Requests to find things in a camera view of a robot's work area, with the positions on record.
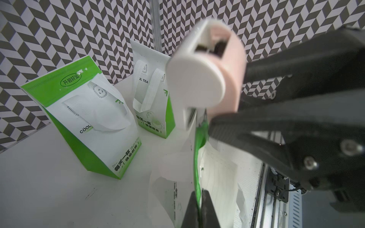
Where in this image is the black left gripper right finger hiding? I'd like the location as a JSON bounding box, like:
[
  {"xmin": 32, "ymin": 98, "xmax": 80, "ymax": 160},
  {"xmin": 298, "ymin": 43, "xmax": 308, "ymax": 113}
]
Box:
[{"xmin": 200, "ymin": 190, "xmax": 220, "ymax": 228}]

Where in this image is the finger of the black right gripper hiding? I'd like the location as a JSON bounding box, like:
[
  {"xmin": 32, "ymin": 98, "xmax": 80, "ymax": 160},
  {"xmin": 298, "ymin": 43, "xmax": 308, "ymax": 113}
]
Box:
[{"xmin": 244, "ymin": 27, "xmax": 365, "ymax": 102}]

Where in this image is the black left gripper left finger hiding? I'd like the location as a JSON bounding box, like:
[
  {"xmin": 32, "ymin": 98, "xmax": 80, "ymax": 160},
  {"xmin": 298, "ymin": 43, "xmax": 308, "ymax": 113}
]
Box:
[{"xmin": 181, "ymin": 191, "xmax": 199, "ymax": 228}]

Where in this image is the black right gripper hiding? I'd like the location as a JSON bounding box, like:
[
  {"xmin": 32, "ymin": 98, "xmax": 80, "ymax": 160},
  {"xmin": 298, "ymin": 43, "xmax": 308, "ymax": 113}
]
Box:
[{"xmin": 209, "ymin": 91, "xmax": 365, "ymax": 212}]

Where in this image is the green white tea bag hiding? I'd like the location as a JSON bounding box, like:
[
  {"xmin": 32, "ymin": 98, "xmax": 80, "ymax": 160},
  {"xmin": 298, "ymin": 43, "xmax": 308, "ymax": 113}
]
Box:
[
  {"xmin": 22, "ymin": 56, "xmax": 141, "ymax": 179},
  {"xmin": 148, "ymin": 119, "xmax": 249, "ymax": 228},
  {"xmin": 131, "ymin": 40, "xmax": 175, "ymax": 139}
]

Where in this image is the pink stapler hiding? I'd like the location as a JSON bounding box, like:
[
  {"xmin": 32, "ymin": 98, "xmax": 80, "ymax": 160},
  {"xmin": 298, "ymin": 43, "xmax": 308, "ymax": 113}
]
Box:
[{"xmin": 165, "ymin": 19, "xmax": 247, "ymax": 130}]

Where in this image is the pale receipt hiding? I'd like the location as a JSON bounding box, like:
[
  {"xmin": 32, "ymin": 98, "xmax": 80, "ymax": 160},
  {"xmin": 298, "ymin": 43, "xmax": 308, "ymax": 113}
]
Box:
[{"xmin": 197, "ymin": 142, "xmax": 238, "ymax": 228}]

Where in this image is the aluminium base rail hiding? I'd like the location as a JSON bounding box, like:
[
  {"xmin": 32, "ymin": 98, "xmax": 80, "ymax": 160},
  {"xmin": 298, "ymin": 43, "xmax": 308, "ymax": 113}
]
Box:
[{"xmin": 250, "ymin": 131, "xmax": 303, "ymax": 228}]

